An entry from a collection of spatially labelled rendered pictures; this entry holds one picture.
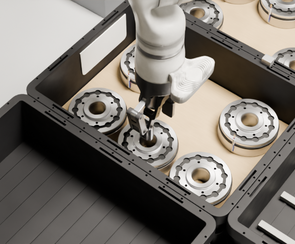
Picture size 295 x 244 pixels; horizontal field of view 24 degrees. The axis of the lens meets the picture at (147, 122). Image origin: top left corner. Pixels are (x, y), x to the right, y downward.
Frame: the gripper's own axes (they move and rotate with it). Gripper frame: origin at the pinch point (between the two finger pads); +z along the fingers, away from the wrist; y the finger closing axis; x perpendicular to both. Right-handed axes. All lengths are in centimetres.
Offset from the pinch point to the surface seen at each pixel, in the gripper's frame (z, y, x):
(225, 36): -4.3, -19.2, 0.5
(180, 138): 5.5, -2.6, 3.2
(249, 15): 5.8, -35.7, -3.1
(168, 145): 2.3, 1.8, 3.6
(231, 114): 2.3, -10.0, 8.6
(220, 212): -4.8, 10.9, 19.1
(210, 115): 5.6, -10.0, 4.6
